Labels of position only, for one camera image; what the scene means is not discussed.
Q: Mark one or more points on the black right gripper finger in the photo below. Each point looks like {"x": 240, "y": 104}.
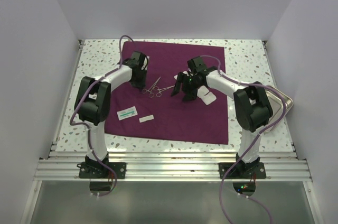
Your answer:
{"x": 178, "y": 83}
{"x": 189, "y": 96}

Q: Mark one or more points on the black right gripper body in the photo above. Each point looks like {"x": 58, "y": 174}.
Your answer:
{"x": 189, "y": 82}

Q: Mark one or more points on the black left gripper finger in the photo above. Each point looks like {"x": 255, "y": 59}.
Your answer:
{"x": 133, "y": 84}
{"x": 142, "y": 85}

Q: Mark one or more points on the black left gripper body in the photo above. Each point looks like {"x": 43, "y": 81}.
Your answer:
{"x": 142, "y": 75}

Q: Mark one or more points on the steel forceps clamp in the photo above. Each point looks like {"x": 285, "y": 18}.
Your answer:
{"x": 157, "y": 92}
{"x": 149, "y": 90}

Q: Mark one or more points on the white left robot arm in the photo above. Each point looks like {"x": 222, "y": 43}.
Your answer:
{"x": 92, "y": 104}

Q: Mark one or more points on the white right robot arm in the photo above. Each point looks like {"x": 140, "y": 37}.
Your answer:
{"x": 252, "y": 106}

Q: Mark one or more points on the white green suture packet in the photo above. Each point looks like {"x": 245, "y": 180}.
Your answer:
{"x": 127, "y": 113}

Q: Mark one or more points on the purple cloth mat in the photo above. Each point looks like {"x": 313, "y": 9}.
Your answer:
{"x": 174, "y": 120}

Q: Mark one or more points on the small white bandage strip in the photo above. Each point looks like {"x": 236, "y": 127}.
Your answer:
{"x": 146, "y": 118}

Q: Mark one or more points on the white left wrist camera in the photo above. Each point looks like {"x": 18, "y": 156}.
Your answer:
{"x": 146, "y": 63}

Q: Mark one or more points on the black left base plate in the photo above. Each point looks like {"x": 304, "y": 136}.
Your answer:
{"x": 99, "y": 172}

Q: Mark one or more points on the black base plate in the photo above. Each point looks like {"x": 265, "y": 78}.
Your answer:
{"x": 243, "y": 171}
{"x": 99, "y": 172}

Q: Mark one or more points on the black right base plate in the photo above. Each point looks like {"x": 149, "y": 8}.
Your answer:
{"x": 243, "y": 171}

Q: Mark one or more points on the aluminium rail frame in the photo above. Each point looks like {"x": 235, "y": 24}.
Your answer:
{"x": 159, "y": 173}

